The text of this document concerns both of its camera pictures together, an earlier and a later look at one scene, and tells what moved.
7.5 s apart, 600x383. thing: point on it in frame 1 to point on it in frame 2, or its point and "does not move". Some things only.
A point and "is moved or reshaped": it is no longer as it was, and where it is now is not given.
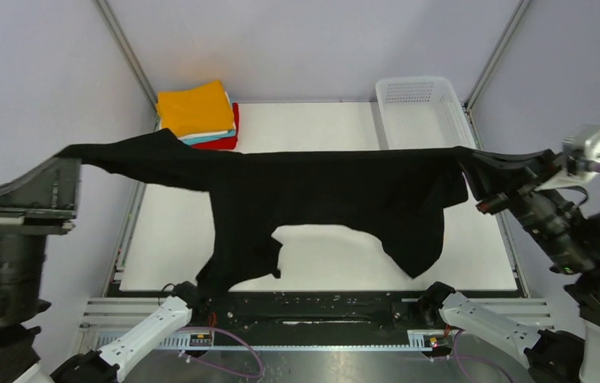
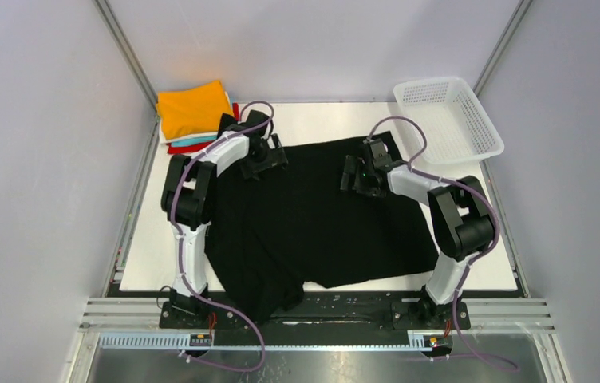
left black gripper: (45, 195) to (274, 158)
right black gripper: (504, 192) to (351, 176)
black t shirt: (404, 198) is moved or reshaped
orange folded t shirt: (199, 110) does not move
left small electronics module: (200, 340) does not move
